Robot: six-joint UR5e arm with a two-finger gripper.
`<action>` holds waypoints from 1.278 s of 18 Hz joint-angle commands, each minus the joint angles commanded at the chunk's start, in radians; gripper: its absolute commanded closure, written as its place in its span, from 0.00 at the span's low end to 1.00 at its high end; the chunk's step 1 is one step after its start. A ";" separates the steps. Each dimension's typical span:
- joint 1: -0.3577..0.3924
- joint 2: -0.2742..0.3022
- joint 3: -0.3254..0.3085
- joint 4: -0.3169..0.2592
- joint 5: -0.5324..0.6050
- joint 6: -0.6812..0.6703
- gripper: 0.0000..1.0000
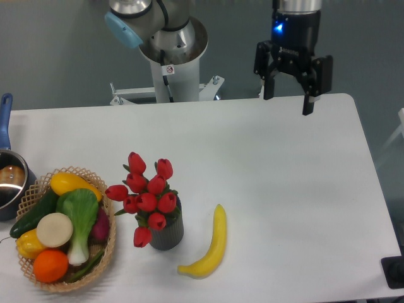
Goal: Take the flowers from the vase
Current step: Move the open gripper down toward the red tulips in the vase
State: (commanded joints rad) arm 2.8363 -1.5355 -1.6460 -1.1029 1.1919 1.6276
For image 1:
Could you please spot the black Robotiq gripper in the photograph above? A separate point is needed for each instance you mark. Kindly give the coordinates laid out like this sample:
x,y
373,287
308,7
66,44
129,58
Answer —
x,y
291,48

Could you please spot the red tulip bouquet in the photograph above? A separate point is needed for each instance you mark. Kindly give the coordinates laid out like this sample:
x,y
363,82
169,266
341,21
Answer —
x,y
151,201

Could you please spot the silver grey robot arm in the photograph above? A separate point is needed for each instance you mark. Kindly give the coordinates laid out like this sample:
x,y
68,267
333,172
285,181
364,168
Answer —
x,y
173,42

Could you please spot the dark grey ribbed vase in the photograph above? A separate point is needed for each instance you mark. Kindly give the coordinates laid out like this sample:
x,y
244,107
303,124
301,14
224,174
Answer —
x,y
172,233

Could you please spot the yellow banana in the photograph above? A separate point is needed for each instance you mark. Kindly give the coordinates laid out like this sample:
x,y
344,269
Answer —
x,y
206,265

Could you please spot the black device at table edge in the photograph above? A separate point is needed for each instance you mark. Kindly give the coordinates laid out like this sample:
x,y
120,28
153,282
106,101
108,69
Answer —
x,y
393,271

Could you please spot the green bok choy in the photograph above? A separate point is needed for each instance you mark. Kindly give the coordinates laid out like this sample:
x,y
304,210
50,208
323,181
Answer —
x,y
81,207

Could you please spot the purple red onion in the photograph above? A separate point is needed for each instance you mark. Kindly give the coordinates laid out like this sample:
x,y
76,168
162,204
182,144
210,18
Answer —
x,y
100,229

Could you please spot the yellow squash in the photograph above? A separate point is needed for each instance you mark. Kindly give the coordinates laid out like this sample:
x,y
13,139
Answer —
x,y
64,182

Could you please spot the woven wicker basket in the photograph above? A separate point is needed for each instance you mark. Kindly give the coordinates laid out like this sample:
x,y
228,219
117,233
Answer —
x,y
33,195

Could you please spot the green bean pod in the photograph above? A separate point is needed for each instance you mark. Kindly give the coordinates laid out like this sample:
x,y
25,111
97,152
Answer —
x,y
87,269

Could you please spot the dark green cucumber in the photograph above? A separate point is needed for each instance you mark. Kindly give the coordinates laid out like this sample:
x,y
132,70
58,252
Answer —
x,y
29,221

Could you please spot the cream round bun slice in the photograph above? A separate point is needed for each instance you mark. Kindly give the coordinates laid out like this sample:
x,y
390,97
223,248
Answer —
x,y
54,230

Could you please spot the orange fruit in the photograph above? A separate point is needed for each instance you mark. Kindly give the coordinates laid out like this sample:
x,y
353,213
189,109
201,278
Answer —
x,y
50,265

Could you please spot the yellow lemon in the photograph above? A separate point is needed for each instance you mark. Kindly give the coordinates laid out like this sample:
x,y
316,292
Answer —
x,y
29,246

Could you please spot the blue handled steel saucepan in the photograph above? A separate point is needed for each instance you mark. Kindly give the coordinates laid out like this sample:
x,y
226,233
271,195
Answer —
x,y
16,176

